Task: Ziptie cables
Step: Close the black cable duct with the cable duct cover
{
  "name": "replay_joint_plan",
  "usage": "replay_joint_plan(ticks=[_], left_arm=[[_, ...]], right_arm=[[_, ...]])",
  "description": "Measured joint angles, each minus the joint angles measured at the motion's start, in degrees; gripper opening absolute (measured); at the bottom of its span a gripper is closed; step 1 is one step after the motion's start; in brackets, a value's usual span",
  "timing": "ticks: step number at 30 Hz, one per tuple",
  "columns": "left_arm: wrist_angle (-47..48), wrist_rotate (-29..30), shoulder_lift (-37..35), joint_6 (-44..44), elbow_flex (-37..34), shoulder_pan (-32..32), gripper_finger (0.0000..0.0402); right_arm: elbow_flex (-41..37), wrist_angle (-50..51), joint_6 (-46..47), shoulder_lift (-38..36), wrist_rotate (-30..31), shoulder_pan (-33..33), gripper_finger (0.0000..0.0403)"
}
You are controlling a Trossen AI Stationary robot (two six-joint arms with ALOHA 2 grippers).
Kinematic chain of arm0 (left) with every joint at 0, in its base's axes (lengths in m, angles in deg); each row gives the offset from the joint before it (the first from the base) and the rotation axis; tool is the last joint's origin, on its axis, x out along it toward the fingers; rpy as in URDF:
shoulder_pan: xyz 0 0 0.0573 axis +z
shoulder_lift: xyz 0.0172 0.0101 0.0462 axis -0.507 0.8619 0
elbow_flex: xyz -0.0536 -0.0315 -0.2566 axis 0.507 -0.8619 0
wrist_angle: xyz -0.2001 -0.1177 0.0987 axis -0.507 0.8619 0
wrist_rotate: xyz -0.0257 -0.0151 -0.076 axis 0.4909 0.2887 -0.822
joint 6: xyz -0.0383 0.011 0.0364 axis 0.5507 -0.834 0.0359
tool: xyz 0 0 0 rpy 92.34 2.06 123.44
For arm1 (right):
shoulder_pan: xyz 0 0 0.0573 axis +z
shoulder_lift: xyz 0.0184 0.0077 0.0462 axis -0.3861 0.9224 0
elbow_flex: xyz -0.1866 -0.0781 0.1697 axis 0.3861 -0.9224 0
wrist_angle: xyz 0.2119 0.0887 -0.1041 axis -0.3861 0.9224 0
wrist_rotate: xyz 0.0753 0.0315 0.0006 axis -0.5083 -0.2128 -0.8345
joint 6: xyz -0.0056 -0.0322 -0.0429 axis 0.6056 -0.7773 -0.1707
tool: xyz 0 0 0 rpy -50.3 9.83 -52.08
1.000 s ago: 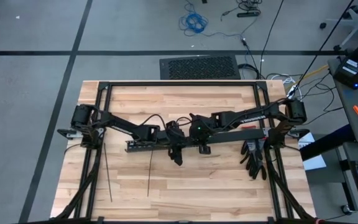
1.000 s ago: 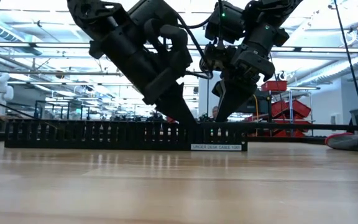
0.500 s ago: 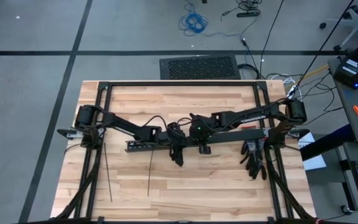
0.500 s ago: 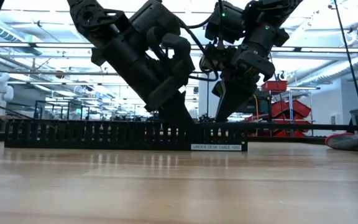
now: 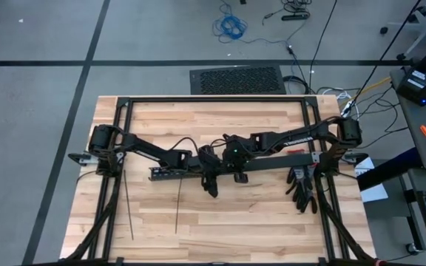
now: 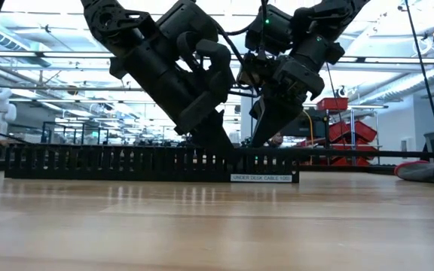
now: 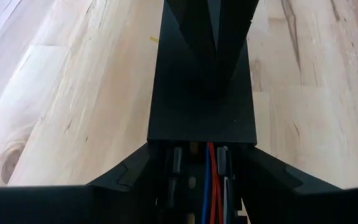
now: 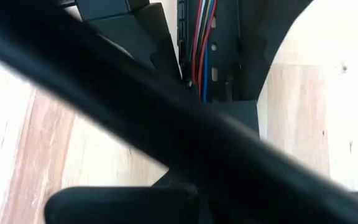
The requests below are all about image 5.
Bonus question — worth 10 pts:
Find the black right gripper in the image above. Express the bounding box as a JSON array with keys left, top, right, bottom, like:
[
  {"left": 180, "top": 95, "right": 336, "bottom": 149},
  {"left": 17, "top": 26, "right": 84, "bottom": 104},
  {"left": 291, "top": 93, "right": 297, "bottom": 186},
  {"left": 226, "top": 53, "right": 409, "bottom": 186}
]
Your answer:
[{"left": 222, "top": 135, "right": 254, "bottom": 184}]

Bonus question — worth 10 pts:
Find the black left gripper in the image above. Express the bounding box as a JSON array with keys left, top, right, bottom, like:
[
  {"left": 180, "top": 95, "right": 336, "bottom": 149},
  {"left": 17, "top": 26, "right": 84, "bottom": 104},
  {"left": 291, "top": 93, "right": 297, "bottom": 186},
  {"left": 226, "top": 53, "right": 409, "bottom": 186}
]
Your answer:
[{"left": 197, "top": 145, "right": 222, "bottom": 199}]

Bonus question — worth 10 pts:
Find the dark duct cover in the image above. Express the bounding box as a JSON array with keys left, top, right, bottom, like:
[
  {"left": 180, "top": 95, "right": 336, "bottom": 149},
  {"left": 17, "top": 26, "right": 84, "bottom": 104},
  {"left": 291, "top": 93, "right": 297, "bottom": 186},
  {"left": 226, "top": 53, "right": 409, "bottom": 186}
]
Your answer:
[{"left": 183, "top": 152, "right": 321, "bottom": 174}]

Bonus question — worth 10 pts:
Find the long black zip tie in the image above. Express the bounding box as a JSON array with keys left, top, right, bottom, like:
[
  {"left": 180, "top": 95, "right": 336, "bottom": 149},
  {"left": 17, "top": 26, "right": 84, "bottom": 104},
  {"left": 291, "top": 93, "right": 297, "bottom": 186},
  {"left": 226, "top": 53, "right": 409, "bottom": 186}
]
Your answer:
[
  {"left": 123, "top": 168, "right": 135, "bottom": 241},
  {"left": 175, "top": 178, "right": 183, "bottom": 235}
]

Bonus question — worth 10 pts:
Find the grey black work glove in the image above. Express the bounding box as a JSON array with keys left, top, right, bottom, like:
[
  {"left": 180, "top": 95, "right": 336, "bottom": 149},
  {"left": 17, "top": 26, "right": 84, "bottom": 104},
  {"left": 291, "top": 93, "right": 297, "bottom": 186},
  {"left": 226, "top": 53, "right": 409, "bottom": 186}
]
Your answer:
[{"left": 296, "top": 166, "right": 320, "bottom": 214}]

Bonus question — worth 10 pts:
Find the black perforated floor grate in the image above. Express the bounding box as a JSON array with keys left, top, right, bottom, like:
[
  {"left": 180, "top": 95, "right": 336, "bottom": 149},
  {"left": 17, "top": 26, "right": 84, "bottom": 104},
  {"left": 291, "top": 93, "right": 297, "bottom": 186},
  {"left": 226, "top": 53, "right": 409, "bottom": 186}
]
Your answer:
[{"left": 189, "top": 65, "right": 288, "bottom": 96}]

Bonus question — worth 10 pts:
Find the white paper sheet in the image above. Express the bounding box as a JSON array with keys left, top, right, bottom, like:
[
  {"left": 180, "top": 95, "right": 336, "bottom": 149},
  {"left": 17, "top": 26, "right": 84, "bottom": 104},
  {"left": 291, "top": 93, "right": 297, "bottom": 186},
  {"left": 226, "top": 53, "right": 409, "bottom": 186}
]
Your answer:
[{"left": 354, "top": 157, "right": 390, "bottom": 203}]

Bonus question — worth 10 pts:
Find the black power strip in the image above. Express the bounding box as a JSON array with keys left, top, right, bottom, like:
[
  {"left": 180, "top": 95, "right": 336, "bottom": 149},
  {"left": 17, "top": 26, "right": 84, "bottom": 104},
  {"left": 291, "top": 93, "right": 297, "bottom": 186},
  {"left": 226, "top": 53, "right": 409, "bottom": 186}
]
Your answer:
[{"left": 281, "top": 13, "right": 311, "bottom": 21}]

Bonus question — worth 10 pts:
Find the grey side desk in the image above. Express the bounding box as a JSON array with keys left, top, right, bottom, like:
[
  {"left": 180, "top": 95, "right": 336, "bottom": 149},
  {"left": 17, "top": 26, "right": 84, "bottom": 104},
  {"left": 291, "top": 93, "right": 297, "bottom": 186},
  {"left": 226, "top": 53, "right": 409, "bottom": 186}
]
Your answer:
[{"left": 389, "top": 67, "right": 426, "bottom": 173}]

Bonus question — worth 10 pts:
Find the grey office chair base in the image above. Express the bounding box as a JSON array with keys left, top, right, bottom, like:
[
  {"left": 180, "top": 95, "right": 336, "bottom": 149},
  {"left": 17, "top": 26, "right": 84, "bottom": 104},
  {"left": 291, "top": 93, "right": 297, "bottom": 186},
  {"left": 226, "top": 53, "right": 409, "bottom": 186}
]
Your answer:
[{"left": 379, "top": 0, "right": 426, "bottom": 62}]

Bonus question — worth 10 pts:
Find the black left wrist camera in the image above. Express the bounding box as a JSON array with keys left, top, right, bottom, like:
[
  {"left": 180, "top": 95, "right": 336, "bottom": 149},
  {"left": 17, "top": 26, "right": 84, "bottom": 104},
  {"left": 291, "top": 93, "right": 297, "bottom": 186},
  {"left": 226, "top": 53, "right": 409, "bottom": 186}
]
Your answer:
[{"left": 197, "top": 144, "right": 214, "bottom": 158}]

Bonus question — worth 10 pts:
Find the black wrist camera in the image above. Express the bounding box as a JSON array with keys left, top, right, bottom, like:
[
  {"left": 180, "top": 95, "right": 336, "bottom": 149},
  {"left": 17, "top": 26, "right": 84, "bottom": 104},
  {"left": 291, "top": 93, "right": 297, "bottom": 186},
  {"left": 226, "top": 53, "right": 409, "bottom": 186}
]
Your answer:
[
  {"left": 197, "top": 144, "right": 214, "bottom": 158},
  {"left": 222, "top": 133, "right": 241, "bottom": 146}
]

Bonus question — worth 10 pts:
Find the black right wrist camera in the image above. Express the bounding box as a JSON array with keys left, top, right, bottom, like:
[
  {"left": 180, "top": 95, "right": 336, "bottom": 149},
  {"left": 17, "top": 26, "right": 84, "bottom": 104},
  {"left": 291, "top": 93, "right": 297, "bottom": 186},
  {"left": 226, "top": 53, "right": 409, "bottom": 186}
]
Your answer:
[{"left": 222, "top": 133, "right": 241, "bottom": 146}]

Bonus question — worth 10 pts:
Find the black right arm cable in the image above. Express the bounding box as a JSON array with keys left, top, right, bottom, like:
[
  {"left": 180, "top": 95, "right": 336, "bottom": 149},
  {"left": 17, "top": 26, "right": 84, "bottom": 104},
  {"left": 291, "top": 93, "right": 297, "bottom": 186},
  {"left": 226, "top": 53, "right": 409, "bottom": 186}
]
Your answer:
[{"left": 209, "top": 137, "right": 229, "bottom": 149}]

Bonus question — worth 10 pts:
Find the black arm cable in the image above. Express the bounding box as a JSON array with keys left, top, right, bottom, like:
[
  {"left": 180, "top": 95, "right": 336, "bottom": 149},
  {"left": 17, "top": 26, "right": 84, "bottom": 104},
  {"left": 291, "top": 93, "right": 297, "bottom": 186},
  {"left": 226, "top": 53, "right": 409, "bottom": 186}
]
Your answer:
[
  {"left": 209, "top": 137, "right": 229, "bottom": 149},
  {"left": 168, "top": 136, "right": 200, "bottom": 156}
]

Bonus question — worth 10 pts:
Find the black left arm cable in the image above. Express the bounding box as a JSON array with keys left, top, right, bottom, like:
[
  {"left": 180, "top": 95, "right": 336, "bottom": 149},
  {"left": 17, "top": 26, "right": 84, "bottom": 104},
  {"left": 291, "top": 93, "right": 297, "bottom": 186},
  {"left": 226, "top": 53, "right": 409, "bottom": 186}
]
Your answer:
[{"left": 168, "top": 136, "right": 200, "bottom": 156}]

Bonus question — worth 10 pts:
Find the black aluminium table frame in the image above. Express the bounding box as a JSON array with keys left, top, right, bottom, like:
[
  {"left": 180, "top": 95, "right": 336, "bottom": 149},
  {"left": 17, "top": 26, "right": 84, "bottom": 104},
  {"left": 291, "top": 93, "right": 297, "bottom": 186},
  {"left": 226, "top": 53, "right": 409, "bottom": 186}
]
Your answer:
[{"left": 59, "top": 95, "right": 379, "bottom": 266}]

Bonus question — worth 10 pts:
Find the white cable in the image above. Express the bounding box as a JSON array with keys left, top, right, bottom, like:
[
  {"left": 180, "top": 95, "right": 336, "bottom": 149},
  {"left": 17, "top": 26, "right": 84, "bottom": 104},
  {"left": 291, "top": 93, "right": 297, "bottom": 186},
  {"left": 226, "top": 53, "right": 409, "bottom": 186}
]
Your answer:
[{"left": 316, "top": 86, "right": 362, "bottom": 120}]

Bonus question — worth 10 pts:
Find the blue coiled cable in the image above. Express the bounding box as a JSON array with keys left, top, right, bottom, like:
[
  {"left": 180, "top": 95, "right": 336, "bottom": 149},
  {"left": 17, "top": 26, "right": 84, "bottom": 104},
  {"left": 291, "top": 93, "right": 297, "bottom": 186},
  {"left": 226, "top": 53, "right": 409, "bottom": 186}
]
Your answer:
[{"left": 212, "top": 14, "right": 250, "bottom": 42}]

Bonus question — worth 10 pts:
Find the yellow floor cable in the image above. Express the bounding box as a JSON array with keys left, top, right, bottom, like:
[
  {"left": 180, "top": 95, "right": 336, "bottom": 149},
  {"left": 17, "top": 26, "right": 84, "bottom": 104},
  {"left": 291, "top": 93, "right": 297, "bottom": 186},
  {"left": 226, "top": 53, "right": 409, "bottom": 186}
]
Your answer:
[{"left": 340, "top": 76, "right": 393, "bottom": 109}]

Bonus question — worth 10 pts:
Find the thin black cable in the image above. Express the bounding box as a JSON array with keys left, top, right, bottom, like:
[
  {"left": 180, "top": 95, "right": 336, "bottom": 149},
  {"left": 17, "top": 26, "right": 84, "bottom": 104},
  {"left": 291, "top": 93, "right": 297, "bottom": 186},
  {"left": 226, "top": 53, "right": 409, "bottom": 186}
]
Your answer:
[{"left": 308, "top": 0, "right": 339, "bottom": 95}]

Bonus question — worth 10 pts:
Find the slanted black cable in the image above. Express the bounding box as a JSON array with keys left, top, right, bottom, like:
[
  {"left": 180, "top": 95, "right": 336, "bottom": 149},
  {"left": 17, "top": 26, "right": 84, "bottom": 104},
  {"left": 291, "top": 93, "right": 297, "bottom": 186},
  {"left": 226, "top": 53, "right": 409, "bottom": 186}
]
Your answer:
[{"left": 355, "top": 0, "right": 424, "bottom": 100}]

